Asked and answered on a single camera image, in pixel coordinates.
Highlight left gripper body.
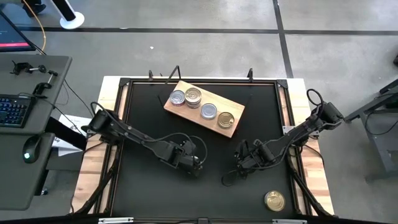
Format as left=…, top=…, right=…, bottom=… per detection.
left=157, top=141, right=185, bottom=170

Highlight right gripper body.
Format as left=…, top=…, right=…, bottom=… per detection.
left=247, top=138, right=279, bottom=167

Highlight green label can gold lid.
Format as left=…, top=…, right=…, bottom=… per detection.
left=216, top=111, right=235, bottom=129
left=264, top=190, right=287, bottom=213

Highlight green label can silver lid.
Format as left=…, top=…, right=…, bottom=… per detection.
left=200, top=103, right=218, bottom=121

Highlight red label can silver lid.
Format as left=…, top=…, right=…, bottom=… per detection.
left=169, top=90, right=186, bottom=107

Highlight black table mat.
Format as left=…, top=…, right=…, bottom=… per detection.
left=111, top=82, right=297, bottom=218

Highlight black diagonal strut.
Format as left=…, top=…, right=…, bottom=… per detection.
left=285, top=152, right=332, bottom=217
left=73, top=149, right=121, bottom=215

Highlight wooden cutting board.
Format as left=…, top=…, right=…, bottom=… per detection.
left=157, top=64, right=253, bottom=139

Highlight white paper sheets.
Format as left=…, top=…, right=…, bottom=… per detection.
left=51, top=114, right=94, bottom=157

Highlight black desk beam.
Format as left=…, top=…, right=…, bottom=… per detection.
left=45, top=116, right=90, bottom=152

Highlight dark metal stand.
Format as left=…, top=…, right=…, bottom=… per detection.
left=343, top=79, right=398, bottom=181

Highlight black computer mouse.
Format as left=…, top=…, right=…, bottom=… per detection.
left=22, top=135, right=43, bottom=165

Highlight black desk clamp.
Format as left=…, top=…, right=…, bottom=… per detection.
left=10, top=60, right=47, bottom=75
left=32, top=70, right=59, bottom=97

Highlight grey side desk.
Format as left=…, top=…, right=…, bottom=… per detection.
left=0, top=54, right=73, bottom=212

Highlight backlit black keyboard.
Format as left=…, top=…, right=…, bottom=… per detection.
left=0, top=95, right=37, bottom=129

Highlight white round pole base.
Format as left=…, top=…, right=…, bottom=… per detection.
left=59, top=11, right=85, bottom=30

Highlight black pole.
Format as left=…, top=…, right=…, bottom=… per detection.
left=51, top=0, right=77, bottom=22

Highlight desk monitor red stripe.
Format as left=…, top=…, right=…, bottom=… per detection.
left=0, top=11, right=36, bottom=53

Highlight person's foot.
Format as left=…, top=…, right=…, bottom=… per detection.
left=21, top=0, right=47, bottom=18

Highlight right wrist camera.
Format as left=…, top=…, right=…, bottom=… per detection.
left=234, top=139, right=251, bottom=156

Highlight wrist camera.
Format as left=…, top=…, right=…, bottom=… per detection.
left=181, top=139, right=197, bottom=154
left=234, top=139, right=251, bottom=156

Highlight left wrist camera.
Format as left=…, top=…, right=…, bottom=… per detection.
left=181, top=139, right=197, bottom=154

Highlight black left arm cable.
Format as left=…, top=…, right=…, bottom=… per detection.
left=146, top=133, right=208, bottom=166

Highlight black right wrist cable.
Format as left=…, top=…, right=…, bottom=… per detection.
left=221, top=167, right=249, bottom=187

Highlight silver metal bracket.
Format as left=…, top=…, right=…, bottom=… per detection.
left=98, top=217, right=134, bottom=224
left=272, top=218, right=308, bottom=224

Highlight black right shoulder cable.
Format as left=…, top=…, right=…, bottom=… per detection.
left=307, top=88, right=324, bottom=108

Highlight yellow cable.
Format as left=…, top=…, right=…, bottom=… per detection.
left=23, top=0, right=47, bottom=52

